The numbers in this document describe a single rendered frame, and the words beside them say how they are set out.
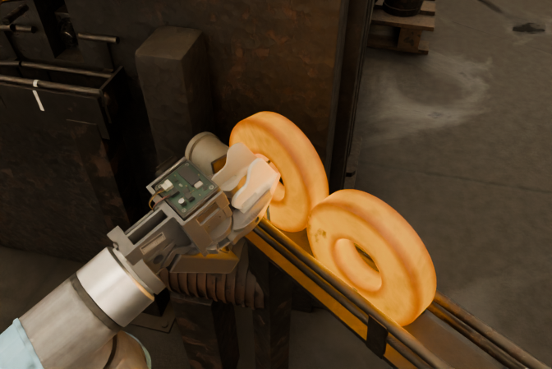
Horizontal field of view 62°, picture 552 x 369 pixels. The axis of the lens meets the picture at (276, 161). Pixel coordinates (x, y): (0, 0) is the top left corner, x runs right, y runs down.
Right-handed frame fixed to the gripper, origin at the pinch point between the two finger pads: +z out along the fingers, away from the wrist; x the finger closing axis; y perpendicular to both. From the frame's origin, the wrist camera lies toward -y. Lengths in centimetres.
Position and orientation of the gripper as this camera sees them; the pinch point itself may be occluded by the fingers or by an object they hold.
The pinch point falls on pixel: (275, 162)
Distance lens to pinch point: 55.8
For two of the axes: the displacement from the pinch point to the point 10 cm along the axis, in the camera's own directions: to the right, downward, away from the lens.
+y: -1.9, -5.9, -7.8
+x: -6.7, -5.1, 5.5
